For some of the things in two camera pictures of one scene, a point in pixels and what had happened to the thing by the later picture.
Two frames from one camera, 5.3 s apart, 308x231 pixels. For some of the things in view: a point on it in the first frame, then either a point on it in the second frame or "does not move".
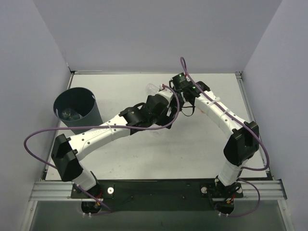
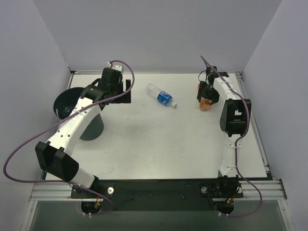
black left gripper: x=172 y=109 -> x=127 y=91
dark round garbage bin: x=77 y=107 does not move
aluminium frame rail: x=52 y=191 does not move
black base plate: x=159 y=195 does not move
